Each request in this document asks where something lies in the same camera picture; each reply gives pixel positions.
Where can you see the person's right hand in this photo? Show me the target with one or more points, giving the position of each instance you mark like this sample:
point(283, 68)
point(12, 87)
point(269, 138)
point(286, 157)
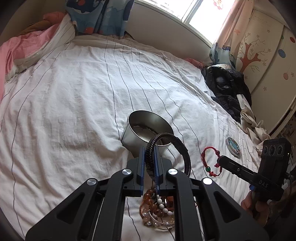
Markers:
point(263, 208)

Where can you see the beige cloth garment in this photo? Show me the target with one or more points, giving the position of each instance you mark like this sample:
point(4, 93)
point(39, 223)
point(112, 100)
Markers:
point(256, 131)

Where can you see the pink blanket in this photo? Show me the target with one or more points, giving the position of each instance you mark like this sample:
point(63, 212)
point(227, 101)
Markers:
point(21, 52)

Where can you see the window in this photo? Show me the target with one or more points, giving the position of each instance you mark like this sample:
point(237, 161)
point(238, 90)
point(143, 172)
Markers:
point(206, 17)

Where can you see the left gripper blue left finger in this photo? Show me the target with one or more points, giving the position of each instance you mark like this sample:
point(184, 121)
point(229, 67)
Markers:
point(94, 211)

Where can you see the blue whale print curtain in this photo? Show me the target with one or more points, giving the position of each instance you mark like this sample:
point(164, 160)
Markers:
point(108, 17)

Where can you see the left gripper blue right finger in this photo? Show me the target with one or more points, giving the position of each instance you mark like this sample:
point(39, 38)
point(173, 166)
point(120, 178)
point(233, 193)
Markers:
point(203, 210)

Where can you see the white striped bed sheet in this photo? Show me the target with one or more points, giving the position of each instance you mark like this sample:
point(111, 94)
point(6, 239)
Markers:
point(62, 119)

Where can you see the cream wardrobe with tree decal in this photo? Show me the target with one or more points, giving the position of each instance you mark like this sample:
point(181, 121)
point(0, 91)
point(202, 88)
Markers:
point(266, 57)

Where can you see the round silver metal tin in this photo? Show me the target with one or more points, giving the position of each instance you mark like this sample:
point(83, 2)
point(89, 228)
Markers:
point(140, 128)

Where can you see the right whale print curtain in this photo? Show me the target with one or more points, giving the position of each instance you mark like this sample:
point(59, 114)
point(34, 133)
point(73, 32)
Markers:
point(225, 49)

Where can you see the round decorated tin lid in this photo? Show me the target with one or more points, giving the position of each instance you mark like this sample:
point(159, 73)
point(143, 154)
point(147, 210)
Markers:
point(233, 147)

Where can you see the silver metal bangle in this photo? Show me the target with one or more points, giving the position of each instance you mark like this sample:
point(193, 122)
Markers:
point(162, 225)

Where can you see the black jacket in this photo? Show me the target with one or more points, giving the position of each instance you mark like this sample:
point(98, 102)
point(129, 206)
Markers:
point(226, 84)

